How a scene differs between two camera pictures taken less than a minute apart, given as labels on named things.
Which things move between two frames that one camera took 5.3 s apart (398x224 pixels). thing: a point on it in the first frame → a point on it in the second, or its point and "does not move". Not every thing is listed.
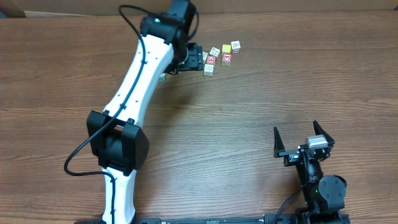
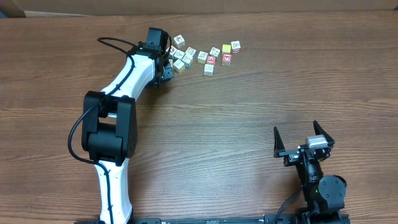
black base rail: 304,219 does not move
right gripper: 291,156 does not move
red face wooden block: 211,60 does not move
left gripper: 194,60 → 168,70
